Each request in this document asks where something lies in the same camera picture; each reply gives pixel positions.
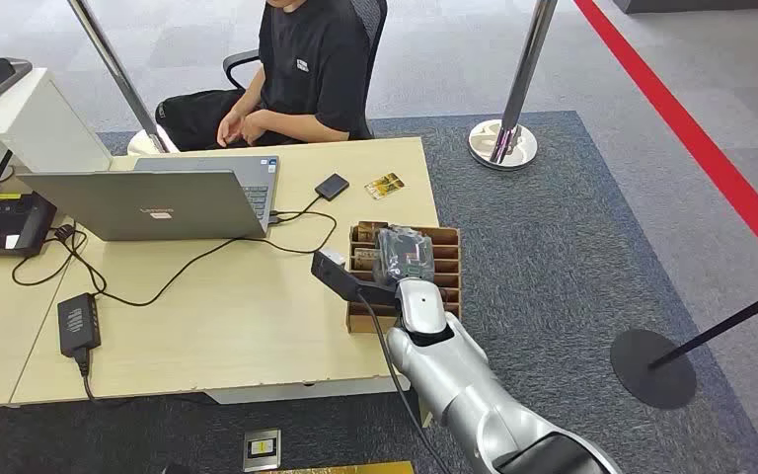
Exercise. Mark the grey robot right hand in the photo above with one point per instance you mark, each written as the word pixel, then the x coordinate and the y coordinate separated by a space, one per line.
pixel 405 255

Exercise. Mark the person's left hand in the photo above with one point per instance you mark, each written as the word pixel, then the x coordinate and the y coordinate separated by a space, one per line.
pixel 255 127

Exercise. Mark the person's right hand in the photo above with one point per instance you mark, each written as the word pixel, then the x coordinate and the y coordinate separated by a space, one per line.
pixel 230 129

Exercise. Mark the person's left forearm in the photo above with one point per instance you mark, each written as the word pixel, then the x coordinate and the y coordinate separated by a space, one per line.
pixel 307 127

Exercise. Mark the person's right forearm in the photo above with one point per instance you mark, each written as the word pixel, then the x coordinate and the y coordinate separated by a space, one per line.
pixel 251 91

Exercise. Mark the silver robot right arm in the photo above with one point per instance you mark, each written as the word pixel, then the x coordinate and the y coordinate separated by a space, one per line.
pixel 457 386

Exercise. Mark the cardboard card organiser box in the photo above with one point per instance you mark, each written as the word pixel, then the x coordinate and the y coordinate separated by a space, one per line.
pixel 447 261

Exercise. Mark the yellow brown patterned card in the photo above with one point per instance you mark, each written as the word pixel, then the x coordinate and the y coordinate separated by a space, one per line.
pixel 384 186

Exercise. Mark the person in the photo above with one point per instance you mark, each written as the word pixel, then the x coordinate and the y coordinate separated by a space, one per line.
pixel 313 72

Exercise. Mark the black square card reader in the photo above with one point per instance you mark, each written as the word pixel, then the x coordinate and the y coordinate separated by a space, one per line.
pixel 332 186

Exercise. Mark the white stanchion base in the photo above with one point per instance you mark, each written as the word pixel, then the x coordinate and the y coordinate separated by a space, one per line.
pixel 483 147
pixel 140 144

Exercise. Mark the silver laptop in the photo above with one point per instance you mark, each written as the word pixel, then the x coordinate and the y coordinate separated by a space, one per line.
pixel 157 203

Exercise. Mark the chrome stanchion pole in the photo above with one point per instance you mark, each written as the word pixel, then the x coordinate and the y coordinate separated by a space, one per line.
pixel 117 72
pixel 526 72

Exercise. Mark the black office chair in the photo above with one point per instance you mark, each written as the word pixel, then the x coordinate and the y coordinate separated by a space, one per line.
pixel 369 26

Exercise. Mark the white cabinet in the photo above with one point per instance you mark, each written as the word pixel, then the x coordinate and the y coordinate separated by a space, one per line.
pixel 32 131

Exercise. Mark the metal floor socket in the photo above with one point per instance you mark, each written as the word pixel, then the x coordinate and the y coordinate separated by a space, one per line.
pixel 262 450

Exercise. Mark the black router with antenna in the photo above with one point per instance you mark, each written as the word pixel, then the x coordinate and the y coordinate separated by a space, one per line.
pixel 3 222

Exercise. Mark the black laptop power adapter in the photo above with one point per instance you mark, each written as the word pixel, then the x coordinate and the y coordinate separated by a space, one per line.
pixel 78 324

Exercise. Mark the black round floor base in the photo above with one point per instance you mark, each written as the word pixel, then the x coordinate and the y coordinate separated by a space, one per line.
pixel 647 379

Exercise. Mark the red barrier belt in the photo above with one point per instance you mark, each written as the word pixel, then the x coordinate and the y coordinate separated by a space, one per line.
pixel 693 137

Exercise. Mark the black thin pole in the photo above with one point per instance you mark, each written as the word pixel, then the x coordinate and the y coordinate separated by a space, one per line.
pixel 725 324

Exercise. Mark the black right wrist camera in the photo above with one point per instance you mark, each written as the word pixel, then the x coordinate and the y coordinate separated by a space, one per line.
pixel 340 281

